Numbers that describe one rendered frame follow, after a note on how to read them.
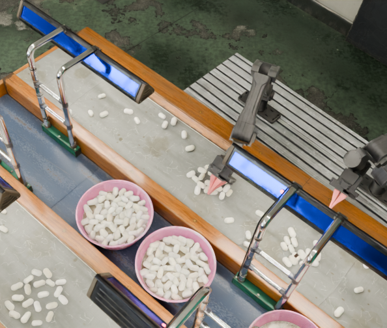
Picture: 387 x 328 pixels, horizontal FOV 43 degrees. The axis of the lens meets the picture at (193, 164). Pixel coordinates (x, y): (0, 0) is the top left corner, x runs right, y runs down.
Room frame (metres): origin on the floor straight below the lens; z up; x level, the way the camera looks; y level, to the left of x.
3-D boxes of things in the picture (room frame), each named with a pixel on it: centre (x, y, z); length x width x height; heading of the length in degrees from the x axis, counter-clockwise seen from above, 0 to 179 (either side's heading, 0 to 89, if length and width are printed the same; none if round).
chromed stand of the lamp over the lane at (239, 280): (0.68, -0.32, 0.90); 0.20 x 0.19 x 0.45; 56
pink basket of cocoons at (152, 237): (0.66, 0.01, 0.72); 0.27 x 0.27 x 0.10
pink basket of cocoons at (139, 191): (0.82, 0.25, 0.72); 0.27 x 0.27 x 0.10
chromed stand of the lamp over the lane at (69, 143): (1.22, 0.49, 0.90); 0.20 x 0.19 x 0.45; 56
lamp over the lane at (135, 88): (1.28, 0.44, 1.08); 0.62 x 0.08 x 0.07; 56
